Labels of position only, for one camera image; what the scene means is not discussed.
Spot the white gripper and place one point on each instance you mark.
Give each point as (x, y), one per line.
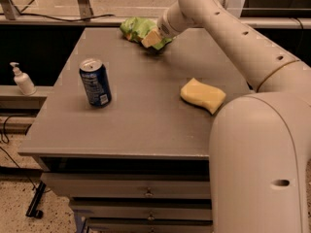
(163, 28)

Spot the middle drawer with knob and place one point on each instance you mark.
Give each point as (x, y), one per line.
(176, 209)

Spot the grey drawer cabinet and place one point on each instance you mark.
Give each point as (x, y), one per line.
(146, 130)

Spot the yellow sponge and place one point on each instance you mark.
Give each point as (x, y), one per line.
(202, 95)

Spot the bottom drawer with knob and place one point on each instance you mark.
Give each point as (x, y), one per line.
(109, 225)

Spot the blue soda can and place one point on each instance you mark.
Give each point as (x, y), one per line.
(95, 80)

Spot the drawer with knob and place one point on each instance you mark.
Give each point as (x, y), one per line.
(109, 225)
(176, 209)
(100, 186)

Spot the black floor bracket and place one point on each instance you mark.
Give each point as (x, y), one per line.
(33, 210)

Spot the white pump dispenser bottle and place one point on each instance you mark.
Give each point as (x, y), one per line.
(22, 80)

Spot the green rice chip bag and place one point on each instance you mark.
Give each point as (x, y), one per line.
(134, 29)

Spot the top drawer with knob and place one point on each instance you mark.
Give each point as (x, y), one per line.
(100, 186)

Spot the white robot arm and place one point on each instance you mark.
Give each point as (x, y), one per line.
(260, 143)

